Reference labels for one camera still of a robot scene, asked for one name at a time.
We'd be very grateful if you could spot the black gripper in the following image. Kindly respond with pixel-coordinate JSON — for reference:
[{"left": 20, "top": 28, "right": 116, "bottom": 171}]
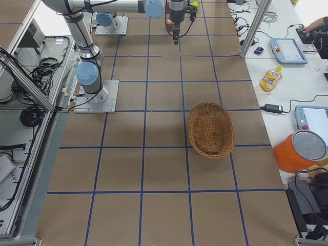
[{"left": 170, "top": 0, "right": 185, "bottom": 45}]

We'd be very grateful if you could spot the red yellow apple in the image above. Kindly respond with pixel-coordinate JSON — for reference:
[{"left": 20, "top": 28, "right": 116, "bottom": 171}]
[{"left": 166, "top": 19, "right": 174, "bottom": 32}]

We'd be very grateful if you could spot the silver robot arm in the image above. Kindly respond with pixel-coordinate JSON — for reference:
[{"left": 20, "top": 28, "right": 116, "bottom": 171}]
[
  {"left": 96, "top": 12, "right": 120, "bottom": 29},
  {"left": 43, "top": 1, "right": 190, "bottom": 103}
]

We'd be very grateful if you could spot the woven wicker basket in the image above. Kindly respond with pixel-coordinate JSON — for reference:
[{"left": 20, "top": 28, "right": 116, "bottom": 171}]
[{"left": 188, "top": 102, "right": 234, "bottom": 159}]

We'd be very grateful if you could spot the person hand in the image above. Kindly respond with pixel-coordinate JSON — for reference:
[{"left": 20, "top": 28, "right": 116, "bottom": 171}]
[{"left": 305, "top": 16, "right": 327, "bottom": 33}]

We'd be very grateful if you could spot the green apple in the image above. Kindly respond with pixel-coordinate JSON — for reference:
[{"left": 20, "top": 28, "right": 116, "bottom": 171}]
[{"left": 190, "top": 2, "right": 200, "bottom": 9}]

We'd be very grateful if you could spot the yellow juice bottle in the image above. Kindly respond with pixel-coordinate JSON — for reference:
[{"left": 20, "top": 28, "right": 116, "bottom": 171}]
[{"left": 259, "top": 65, "right": 283, "bottom": 92}]

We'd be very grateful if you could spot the far blue teach pendant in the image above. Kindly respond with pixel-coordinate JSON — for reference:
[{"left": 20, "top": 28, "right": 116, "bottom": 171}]
[{"left": 269, "top": 38, "right": 308, "bottom": 65}]

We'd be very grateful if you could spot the blue teach pendant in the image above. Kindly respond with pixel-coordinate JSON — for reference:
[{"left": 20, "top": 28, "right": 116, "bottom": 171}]
[
  {"left": 269, "top": 38, "right": 308, "bottom": 65},
  {"left": 295, "top": 105, "right": 327, "bottom": 137}
]

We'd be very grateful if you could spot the black power adapter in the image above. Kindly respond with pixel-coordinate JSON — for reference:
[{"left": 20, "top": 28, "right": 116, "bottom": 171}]
[{"left": 260, "top": 104, "right": 283, "bottom": 114}]

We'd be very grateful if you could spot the black joystick controller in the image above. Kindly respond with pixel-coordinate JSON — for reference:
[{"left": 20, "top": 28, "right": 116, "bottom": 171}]
[{"left": 296, "top": 28, "right": 320, "bottom": 44}]

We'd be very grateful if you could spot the grey electronics box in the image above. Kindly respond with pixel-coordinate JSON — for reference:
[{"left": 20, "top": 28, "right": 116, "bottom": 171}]
[{"left": 17, "top": 19, "right": 46, "bottom": 54}]

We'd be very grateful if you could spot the near blue teach pendant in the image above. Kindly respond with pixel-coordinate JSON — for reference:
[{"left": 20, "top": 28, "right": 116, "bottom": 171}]
[{"left": 295, "top": 105, "right": 327, "bottom": 137}]

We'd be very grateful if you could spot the orange cylinder container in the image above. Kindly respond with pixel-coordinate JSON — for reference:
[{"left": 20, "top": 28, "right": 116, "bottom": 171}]
[{"left": 273, "top": 130, "right": 327, "bottom": 173}]

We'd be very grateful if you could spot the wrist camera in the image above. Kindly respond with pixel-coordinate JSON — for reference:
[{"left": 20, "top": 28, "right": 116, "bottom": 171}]
[{"left": 186, "top": 4, "right": 198, "bottom": 23}]

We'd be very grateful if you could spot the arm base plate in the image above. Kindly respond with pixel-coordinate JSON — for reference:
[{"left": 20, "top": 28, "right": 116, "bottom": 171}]
[
  {"left": 73, "top": 80, "right": 119, "bottom": 113},
  {"left": 95, "top": 16, "right": 129, "bottom": 36}
]

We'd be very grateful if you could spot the aluminium frame post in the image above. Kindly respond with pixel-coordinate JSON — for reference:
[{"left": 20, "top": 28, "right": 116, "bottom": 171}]
[{"left": 240, "top": 0, "right": 272, "bottom": 58}]

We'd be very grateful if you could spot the coiled black cable bundle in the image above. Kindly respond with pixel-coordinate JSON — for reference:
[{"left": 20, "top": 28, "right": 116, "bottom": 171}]
[{"left": 19, "top": 106, "right": 43, "bottom": 128}]

